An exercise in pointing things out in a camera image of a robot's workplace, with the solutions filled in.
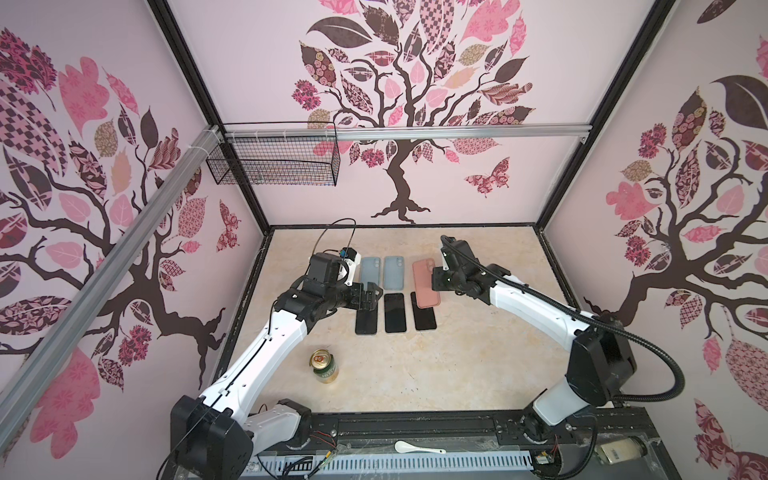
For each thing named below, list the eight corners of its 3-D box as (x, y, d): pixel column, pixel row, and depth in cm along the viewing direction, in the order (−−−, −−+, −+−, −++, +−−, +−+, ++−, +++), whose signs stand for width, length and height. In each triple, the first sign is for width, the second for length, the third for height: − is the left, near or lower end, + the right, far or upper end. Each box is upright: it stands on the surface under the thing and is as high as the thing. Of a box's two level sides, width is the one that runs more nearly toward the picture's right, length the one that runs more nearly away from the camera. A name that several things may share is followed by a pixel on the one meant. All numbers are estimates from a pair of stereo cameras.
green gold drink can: (316, 384, 84) (307, 370, 75) (319, 363, 87) (311, 348, 78) (337, 384, 84) (330, 370, 75) (339, 363, 87) (333, 348, 78)
